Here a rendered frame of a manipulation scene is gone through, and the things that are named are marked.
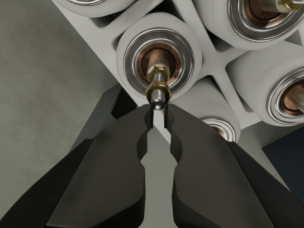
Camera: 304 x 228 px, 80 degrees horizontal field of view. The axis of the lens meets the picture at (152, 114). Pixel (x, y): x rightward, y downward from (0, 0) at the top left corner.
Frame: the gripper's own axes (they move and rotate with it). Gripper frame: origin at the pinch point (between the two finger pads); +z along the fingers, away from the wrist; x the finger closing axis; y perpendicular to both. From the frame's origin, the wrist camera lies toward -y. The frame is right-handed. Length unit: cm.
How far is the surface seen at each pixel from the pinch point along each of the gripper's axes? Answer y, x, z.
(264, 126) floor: 26, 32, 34
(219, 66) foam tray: 2.3, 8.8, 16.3
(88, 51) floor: 4.6, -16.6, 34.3
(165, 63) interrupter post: -0.8, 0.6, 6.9
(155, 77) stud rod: -0.4, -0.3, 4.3
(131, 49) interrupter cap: -1.6, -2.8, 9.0
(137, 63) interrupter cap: -0.2, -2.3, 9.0
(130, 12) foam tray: -4.5, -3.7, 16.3
